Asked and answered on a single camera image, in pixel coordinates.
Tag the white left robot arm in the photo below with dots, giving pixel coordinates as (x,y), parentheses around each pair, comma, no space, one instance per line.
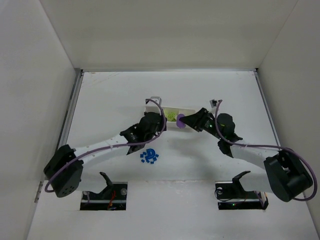
(65,168)

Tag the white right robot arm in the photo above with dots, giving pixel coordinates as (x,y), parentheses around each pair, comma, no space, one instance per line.
(287,175)

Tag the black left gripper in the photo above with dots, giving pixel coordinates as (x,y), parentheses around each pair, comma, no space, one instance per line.
(160,120)

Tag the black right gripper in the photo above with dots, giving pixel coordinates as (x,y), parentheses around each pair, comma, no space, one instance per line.
(201,120)

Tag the green square lego brick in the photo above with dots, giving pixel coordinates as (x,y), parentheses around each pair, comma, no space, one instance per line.
(171,117)

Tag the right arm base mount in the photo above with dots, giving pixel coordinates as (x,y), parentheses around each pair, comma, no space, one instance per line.
(231,195)

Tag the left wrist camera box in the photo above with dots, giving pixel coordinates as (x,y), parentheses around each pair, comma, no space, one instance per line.
(156,100)

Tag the blue arch lego piece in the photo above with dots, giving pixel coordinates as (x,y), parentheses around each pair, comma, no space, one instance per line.
(150,154)

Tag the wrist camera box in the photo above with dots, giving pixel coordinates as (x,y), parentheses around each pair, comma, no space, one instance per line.
(213,104)
(156,100)

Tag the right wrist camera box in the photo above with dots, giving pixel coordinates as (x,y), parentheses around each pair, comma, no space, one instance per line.
(213,104)

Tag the white divided sorting tray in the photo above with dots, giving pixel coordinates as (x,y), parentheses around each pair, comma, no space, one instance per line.
(172,125)

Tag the green lego brick with step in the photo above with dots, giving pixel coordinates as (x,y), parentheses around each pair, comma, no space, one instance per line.
(166,113)

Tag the pile of small blue legos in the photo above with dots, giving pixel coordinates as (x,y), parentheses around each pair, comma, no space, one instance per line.
(142,158)

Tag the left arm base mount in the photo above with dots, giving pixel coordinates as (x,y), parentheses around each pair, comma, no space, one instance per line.
(113,197)

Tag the purple oval lego piece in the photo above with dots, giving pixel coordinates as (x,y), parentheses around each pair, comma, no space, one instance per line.
(179,123)

